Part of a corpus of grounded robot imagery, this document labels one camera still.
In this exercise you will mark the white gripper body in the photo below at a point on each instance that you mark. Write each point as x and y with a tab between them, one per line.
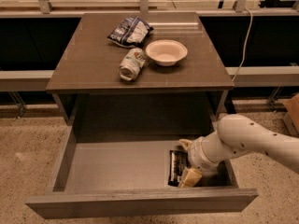
196	155

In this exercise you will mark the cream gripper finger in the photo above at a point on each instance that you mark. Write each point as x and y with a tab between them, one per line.
185	143
189	177

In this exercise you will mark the black rxbar chocolate wrapper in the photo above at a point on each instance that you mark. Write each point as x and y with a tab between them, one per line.
176	165

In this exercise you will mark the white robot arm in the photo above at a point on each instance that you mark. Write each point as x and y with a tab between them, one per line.
236	135

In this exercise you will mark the grey cabinet with counter top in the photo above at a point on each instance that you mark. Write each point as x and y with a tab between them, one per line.
161	102

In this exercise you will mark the open grey top drawer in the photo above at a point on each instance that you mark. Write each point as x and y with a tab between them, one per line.
119	167

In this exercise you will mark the white paper bowl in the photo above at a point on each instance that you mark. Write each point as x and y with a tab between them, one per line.
166	52

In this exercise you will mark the white green can lying down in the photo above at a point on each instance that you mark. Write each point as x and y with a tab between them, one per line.
132	64

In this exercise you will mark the cardboard box at right edge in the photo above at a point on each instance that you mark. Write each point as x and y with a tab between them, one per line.
291	119

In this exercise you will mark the blue white chip bag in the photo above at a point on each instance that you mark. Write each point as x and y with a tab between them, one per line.
130	33

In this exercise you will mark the metal railing with posts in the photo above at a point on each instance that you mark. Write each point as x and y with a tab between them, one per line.
143	0

